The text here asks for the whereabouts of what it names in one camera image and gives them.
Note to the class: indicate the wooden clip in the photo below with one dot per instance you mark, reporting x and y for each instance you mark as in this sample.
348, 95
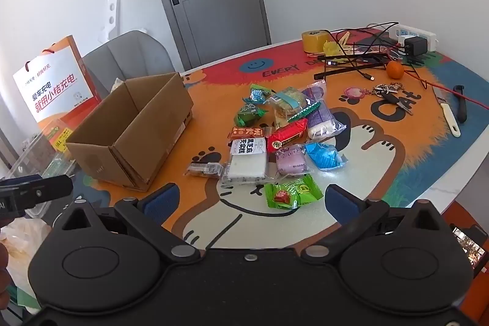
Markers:
345, 41

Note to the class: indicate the round purple cake packet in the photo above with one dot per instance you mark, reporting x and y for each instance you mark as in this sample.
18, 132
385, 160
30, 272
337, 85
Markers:
292, 160

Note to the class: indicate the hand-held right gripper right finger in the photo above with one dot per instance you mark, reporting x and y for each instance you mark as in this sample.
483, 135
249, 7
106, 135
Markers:
341, 202

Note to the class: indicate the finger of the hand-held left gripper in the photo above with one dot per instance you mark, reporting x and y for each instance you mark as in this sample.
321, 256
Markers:
46, 190

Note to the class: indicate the black charger plug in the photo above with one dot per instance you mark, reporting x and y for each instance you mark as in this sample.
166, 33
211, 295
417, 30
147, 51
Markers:
416, 46

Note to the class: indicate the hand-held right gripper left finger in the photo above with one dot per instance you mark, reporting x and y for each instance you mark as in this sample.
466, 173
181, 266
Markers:
165, 200

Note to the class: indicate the bunch of keys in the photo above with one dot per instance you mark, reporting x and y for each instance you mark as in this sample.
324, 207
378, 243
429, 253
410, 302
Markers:
391, 96

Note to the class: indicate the yellow tape roll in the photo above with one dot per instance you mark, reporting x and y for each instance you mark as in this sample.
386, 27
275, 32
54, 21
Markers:
314, 41

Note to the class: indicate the clear plastic container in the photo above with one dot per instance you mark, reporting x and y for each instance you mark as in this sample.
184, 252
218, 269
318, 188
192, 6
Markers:
42, 161

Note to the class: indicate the white wall panel with holes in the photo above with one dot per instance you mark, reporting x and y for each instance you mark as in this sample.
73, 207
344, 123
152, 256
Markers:
110, 16

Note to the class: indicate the orange brown snack packet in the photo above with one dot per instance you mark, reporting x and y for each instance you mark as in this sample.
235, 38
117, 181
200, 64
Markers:
246, 133

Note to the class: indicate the grey chair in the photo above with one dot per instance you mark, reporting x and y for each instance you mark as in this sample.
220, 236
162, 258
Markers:
126, 56

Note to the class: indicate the orange tangerine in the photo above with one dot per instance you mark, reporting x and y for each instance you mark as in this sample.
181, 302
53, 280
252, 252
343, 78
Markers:
395, 70

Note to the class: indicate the orange and white paper bag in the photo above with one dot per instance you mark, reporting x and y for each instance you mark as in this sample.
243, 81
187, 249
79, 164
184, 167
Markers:
53, 89

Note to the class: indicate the clear pastry packet teal band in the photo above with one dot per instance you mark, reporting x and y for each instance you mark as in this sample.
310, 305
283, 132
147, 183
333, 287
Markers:
285, 102

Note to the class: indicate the green and blue candy packet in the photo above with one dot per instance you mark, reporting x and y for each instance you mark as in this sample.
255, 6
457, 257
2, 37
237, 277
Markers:
259, 93

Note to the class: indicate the red snack packet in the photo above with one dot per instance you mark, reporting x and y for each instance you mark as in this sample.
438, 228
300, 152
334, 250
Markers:
287, 135

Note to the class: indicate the bright green packet red print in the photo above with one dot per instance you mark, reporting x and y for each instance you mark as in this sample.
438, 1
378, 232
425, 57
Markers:
296, 190

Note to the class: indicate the brown cardboard box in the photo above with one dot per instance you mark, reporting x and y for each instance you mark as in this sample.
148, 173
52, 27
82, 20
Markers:
126, 127

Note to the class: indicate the white power strip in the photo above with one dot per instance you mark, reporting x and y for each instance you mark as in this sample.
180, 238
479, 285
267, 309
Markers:
416, 32

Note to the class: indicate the blue snack packet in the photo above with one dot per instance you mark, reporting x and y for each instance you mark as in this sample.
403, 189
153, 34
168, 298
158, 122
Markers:
324, 156

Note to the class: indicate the black metal stand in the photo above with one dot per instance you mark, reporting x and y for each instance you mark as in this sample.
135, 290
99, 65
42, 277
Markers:
344, 71

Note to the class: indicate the white black-lettered snack packet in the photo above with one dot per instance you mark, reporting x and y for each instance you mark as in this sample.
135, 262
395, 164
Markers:
246, 160

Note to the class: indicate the small clear dark snack packet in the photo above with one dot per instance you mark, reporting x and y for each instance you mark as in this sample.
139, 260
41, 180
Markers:
204, 170

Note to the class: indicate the white charger plug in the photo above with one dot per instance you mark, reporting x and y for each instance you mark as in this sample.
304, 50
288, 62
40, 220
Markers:
403, 40

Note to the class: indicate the green serrated stick packet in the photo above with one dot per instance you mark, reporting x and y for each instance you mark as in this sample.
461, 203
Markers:
303, 113

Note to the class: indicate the long purple cake packet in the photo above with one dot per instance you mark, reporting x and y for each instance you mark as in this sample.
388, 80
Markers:
323, 116

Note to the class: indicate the white plastic bag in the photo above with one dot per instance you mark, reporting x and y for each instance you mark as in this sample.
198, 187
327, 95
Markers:
21, 253

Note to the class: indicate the dark green snack packet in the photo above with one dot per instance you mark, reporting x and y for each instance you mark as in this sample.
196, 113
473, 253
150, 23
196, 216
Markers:
248, 115

